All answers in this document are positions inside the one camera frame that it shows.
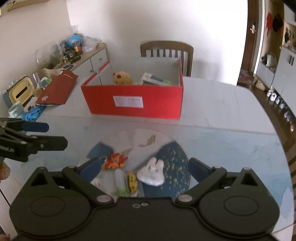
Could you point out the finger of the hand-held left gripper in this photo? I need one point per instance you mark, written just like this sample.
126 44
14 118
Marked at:
50 143
34 127

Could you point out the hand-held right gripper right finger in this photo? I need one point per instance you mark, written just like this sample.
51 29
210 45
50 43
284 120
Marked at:
196 168

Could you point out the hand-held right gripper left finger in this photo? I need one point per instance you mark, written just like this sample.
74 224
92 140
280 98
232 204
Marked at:
92 168

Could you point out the white green tube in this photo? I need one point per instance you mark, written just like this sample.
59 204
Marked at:
120 180

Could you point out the yellow snack packet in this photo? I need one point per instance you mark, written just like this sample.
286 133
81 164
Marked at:
132 182

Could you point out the white bunny plush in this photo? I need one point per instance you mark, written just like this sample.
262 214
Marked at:
150 172

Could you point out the red cardboard box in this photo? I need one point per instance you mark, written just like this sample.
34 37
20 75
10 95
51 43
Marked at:
161 102

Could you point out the yellow plush toy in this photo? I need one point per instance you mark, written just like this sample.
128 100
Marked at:
122 78

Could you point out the white wet wipes pack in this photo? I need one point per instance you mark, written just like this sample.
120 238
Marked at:
155 80

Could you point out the person's left hand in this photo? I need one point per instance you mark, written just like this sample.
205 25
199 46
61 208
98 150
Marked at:
4 172

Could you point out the blue rubber gloves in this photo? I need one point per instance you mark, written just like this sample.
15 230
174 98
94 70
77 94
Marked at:
32 114

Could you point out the blue printed table mat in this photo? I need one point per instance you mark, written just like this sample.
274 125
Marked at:
219 150

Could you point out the yellow blue tissue box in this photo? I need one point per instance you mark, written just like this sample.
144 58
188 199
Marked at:
19 91

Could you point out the red paper bag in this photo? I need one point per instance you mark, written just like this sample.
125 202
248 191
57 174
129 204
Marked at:
57 89

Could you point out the clear drinking glass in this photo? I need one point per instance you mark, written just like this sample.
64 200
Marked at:
37 80

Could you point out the brown paper bag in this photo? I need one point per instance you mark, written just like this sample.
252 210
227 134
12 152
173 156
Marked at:
50 73

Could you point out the large glass jar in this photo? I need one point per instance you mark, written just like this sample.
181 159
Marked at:
49 54

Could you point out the dark sauce jar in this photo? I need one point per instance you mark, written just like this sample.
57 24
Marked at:
69 53

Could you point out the white wooden sideboard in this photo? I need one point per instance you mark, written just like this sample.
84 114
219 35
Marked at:
97 61

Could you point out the red label sauce jar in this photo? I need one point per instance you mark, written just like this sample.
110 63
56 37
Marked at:
78 47

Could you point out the blue globe toy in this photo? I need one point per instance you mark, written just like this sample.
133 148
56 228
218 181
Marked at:
73 40

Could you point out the clear plastic bag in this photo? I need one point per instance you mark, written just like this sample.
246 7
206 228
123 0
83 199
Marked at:
91 44

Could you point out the row of small shoes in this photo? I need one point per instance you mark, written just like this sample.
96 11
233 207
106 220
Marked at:
279 100

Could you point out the wooden slatted chair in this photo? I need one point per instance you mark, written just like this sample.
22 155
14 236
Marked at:
166 45

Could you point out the white tote bag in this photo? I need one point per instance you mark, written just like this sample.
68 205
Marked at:
270 59

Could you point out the wooden door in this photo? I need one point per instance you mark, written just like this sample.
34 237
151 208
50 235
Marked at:
251 34

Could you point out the red hanging ornament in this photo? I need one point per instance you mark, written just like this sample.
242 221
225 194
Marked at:
269 22

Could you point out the black hanging hat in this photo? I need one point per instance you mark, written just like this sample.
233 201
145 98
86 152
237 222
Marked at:
277 22

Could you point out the white wall cabinet unit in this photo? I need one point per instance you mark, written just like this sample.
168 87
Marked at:
286 60

